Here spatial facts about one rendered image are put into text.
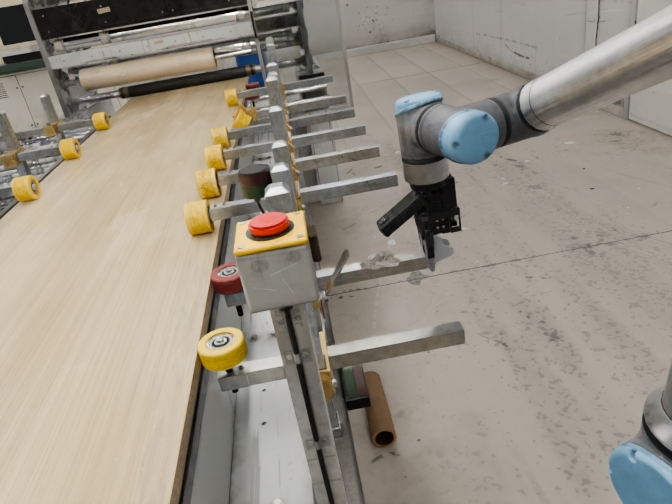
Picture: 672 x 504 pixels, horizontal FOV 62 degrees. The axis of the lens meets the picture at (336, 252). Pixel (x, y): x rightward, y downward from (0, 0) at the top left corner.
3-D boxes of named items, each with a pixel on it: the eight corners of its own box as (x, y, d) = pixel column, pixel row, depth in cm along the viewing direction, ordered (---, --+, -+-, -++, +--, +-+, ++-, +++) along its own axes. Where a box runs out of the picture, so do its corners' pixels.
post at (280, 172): (328, 361, 128) (287, 159, 106) (329, 370, 125) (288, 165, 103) (313, 364, 128) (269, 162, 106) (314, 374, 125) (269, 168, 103)
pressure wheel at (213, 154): (219, 138, 181) (221, 157, 177) (225, 155, 188) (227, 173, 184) (201, 142, 181) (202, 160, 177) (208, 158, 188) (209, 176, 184)
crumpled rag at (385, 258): (396, 250, 124) (395, 241, 123) (403, 265, 118) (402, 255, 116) (357, 258, 123) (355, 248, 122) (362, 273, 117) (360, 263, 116)
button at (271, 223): (290, 223, 57) (287, 207, 56) (292, 239, 53) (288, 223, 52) (251, 230, 57) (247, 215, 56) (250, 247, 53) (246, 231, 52)
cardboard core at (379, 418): (378, 369, 210) (395, 426, 183) (381, 385, 214) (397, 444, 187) (357, 373, 210) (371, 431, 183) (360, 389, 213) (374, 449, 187)
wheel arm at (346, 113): (354, 115, 208) (352, 105, 207) (355, 117, 205) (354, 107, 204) (220, 139, 207) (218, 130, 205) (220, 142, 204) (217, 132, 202)
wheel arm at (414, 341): (460, 337, 103) (458, 317, 101) (466, 348, 100) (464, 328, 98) (224, 383, 101) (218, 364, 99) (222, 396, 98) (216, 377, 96)
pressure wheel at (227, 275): (259, 301, 126) (247, 256, 121) (258, 321, 119) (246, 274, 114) (223, 308, 126) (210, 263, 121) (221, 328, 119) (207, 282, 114)
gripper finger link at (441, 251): (457, 272, 120) (453, 234, 116) (430, 278, 120) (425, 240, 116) (453, 265, 123) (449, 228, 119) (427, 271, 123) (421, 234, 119)
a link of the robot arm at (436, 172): (407, 168, 107) (397, 154, 116) (410, 192, 109) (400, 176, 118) (453, 158, 107) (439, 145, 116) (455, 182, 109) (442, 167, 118)
